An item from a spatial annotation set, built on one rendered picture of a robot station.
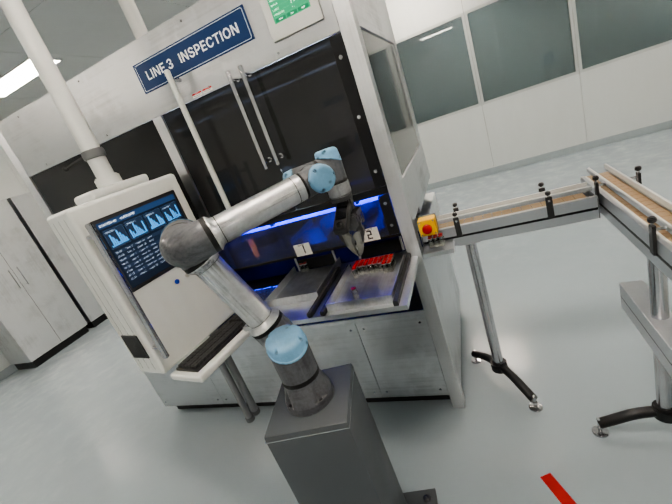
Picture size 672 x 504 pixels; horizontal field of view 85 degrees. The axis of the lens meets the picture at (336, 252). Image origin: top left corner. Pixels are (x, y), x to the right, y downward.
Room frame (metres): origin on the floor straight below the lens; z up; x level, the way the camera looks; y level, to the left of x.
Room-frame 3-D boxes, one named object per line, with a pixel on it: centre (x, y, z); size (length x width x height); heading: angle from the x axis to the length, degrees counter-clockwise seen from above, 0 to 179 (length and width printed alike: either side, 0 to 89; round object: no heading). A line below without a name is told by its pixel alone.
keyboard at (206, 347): (1.51, 0.63, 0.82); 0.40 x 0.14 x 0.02; 146
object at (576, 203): (1.48, -0.72, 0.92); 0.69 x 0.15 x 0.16; 66
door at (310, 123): (1.59, -0.10, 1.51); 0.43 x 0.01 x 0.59; 66
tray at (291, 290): (1.60, 0.18, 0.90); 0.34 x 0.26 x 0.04; 156
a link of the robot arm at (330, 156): (1.18, -0.07, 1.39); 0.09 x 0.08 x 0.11; 108
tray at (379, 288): (1.36, -0.08, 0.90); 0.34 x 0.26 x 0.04; 155
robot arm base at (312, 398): (0.94, 0.23, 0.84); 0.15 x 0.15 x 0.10
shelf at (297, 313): (1.47, 0.06, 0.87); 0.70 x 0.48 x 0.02; 66
